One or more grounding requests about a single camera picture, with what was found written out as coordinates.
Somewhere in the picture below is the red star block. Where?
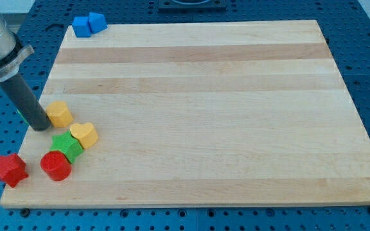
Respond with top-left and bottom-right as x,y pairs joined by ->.
0,153 -> 28,188

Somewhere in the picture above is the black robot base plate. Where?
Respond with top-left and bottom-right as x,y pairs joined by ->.
157,0 -> 227,12

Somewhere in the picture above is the blue pentagon block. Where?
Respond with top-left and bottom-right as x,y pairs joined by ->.
88,12 -> 108,33

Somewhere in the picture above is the wooden board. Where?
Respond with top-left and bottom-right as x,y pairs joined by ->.
0,20 -> 370,209

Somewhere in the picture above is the red cylinder block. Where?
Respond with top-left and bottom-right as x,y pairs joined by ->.
40,151 -> 72,181

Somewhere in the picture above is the green circle block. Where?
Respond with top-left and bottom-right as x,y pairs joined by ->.
17,109 -> 29,125

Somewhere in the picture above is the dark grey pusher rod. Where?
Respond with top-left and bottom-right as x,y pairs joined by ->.
0,73 -> 51,132

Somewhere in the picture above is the blue cube block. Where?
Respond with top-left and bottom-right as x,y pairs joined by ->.
72,16 -> 91,38

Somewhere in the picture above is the yellow hexagon block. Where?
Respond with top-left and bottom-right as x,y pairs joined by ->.
46,101 -> 74,128

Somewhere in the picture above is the green star block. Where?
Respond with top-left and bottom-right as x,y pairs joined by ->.
49,131 -> 84,164

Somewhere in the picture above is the yellow heart block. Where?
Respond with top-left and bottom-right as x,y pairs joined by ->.
70,123 -> 99,149

